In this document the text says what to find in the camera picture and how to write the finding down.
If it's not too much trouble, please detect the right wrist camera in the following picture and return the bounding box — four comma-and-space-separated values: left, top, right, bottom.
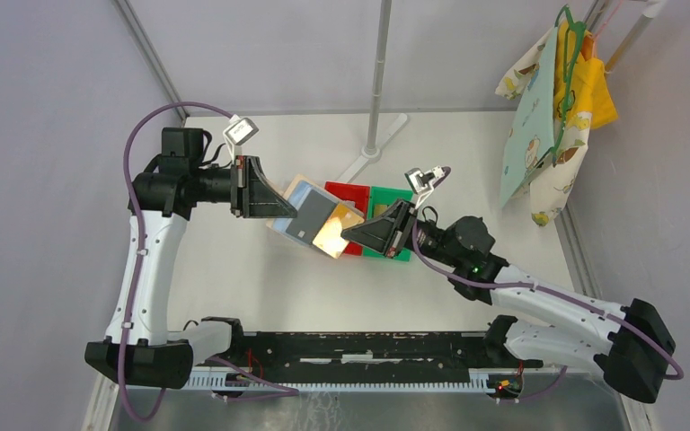
404, 166, 447, 208

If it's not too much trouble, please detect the white pole stand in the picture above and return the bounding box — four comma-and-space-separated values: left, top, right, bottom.
336, 0, 409, 183

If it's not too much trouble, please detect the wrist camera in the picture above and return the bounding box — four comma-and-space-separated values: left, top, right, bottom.
404, 166, 447, 208
222, 115, 259, 163

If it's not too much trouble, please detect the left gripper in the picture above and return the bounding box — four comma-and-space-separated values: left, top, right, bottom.
191, 154, 297, 218

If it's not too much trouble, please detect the green clothes hanger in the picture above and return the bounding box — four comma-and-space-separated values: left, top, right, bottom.
552, 5, 593, 166

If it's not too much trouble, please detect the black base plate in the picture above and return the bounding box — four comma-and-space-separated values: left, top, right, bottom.
220, 331, 543, 384

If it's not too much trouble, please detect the green plastic bin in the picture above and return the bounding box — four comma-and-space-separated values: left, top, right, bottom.
362, 186, 413, 262

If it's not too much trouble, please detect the purple cable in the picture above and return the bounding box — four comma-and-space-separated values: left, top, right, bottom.
116, 101, 302, 425
410, 166, 686, 404

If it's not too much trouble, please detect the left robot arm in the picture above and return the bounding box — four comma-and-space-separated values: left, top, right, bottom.
84, 119, 297, 389

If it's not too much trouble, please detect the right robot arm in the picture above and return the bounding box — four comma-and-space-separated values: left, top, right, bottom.
341, 199, 685, 404

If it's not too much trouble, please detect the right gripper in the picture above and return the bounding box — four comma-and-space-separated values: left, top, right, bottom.
341, 197, 462, 268

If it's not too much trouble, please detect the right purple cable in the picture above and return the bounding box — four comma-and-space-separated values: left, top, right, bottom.
410, 166, 686, 404

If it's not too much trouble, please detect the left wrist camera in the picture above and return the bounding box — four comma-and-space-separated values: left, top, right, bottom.
222, 115, 259, 163

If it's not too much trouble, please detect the red plastic bin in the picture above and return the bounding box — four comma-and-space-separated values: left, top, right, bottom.
324, 181, 370, 256

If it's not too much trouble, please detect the beige card holder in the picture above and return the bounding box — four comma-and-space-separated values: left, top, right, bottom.
266, 174, 365, 259

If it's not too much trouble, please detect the white hanger rail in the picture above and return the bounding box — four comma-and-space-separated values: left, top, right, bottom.
605, 0, 668, 75

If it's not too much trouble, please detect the yellow hanging garment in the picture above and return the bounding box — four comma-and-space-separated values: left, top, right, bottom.
553, 21, 618, 129

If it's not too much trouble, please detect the hanging patterned cloth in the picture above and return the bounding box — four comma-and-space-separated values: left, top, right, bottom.
495, 27, 588, 227

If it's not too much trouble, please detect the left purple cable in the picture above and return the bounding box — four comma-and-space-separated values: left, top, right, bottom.
116, 101, 302, 425

